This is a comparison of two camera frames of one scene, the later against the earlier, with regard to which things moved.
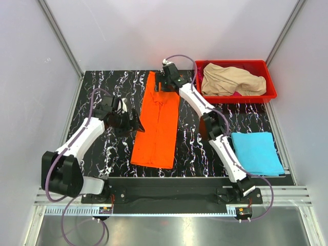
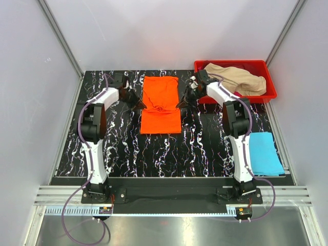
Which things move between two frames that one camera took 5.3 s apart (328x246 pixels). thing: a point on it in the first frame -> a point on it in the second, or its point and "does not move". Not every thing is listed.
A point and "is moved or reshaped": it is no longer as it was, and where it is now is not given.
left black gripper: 127,128 -> 139,105
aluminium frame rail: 283,195 does not move
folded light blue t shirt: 257,153 does not move
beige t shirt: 220,80 does not move
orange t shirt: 158,117 is moved or reshaped
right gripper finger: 158,79 -> 182,104
